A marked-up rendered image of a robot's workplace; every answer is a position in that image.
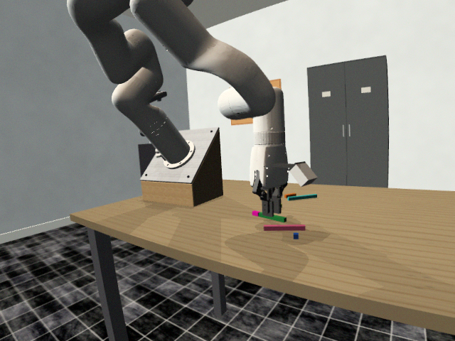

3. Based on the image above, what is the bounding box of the turquoise rod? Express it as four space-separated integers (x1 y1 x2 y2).
287 194 317 201

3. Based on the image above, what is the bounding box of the pink rod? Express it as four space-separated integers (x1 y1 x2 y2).
264 224 306 231

